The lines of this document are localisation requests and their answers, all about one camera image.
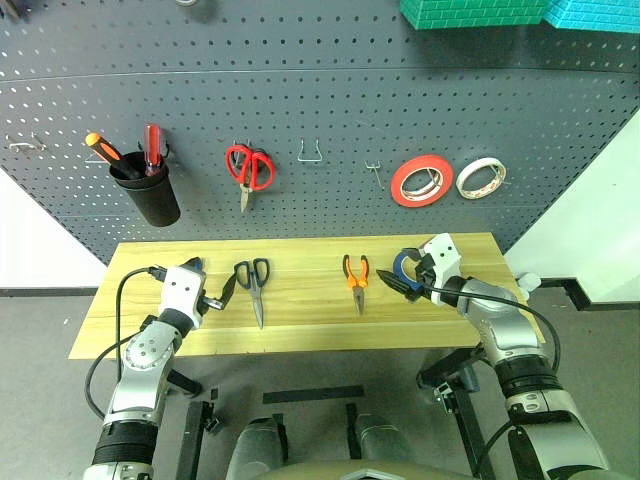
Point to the wide metal loop hook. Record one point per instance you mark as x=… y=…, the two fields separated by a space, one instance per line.
x=310 y=160

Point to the blue tape roll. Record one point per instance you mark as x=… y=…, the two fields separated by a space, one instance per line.
x=398 y=262

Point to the red tape roll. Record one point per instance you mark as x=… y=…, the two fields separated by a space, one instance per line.
x=400 y=194

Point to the black baseboard strip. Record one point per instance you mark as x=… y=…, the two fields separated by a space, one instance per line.
x=575 y=292
x=45 y=291

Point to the black metal table leg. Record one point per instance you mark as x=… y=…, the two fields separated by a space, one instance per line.
x=190 y=435
x=465 y=415

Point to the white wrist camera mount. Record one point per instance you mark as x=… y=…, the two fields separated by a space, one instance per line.
x=180 y=295
x=442 y=257

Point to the bent metal peg hook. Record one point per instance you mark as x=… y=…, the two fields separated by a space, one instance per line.
x=22 y=146

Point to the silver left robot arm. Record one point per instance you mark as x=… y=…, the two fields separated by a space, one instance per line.
x=145 y=355

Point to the green brick pattern box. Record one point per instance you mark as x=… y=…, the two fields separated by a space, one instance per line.
x=475 y=12

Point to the black floor tape strip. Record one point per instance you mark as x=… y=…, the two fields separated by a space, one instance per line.
x=312 y=395

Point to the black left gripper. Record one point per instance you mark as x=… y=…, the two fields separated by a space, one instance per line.
x=212 y=302

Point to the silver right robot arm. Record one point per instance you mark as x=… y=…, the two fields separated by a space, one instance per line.
x=510 y=330

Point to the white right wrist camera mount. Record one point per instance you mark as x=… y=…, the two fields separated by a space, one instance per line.
x=442 y=257

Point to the dark grey rounded shell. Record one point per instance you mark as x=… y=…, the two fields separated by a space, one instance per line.
x=255 y=450
x=380 y=445

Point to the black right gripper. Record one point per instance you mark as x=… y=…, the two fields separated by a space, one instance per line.
x=424 y=275

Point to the cyan brick pattern box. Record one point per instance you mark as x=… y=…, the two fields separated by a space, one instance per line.
x=600 y=12

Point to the thin metal peg hook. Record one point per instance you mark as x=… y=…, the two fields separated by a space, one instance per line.
x=372 y=164

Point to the black plastic cup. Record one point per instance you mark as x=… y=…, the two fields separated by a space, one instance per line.
x=150 y=205

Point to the grey metal pegboard wall panel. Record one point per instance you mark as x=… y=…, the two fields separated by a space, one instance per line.
x=320 y=100

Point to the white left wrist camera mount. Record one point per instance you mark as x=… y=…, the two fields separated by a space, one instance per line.
x=180 y=295

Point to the white tape roll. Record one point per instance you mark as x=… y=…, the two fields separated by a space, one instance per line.
x=460 y=184

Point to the grey robot torso edge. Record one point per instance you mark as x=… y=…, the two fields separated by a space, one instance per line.
x=370 y=472

